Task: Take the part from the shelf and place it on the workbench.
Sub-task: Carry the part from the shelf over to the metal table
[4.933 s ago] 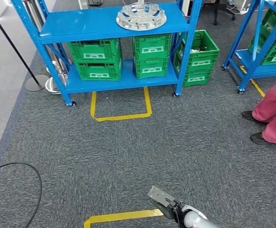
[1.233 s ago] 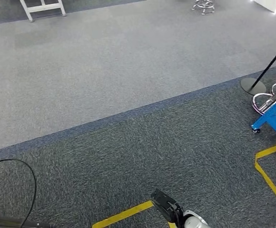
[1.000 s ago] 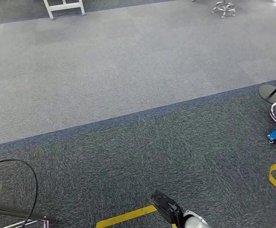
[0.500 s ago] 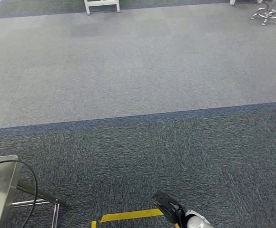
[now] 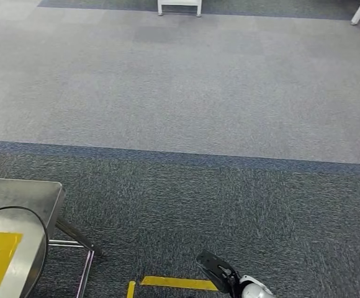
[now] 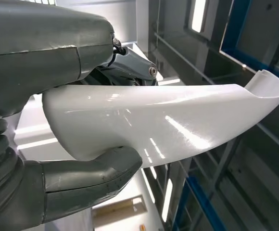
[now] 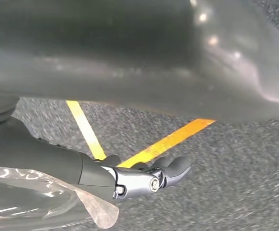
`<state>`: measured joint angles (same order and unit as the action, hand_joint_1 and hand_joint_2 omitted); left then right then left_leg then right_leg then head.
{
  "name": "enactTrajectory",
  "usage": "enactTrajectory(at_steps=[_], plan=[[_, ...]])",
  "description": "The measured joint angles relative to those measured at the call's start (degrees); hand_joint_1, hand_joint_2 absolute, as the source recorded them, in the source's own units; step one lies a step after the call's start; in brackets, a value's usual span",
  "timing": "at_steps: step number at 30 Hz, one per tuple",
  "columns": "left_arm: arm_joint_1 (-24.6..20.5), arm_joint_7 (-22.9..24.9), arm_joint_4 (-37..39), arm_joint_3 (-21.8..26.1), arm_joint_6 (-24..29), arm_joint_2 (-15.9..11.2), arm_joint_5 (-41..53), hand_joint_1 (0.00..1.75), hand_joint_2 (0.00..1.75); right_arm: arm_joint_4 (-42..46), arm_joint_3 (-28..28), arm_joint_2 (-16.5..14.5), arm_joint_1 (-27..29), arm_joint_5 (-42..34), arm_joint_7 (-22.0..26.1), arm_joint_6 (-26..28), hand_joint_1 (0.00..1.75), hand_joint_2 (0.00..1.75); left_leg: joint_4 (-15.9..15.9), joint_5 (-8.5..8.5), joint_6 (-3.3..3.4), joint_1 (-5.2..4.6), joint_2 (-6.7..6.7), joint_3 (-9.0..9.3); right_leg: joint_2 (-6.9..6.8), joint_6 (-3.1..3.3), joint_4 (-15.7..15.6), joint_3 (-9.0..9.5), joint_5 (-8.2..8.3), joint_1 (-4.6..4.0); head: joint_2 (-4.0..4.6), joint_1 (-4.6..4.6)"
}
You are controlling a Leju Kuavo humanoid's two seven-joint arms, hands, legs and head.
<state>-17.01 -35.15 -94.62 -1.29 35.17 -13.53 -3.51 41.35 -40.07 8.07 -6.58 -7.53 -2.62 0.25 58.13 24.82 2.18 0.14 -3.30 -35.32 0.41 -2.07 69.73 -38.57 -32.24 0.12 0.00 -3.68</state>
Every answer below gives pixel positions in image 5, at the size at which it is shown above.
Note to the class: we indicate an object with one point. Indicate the stainless steel workbench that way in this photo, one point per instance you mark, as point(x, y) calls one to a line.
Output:
point(28, 197)

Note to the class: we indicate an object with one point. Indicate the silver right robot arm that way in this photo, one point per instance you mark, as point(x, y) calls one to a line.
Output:
point(256, 290)

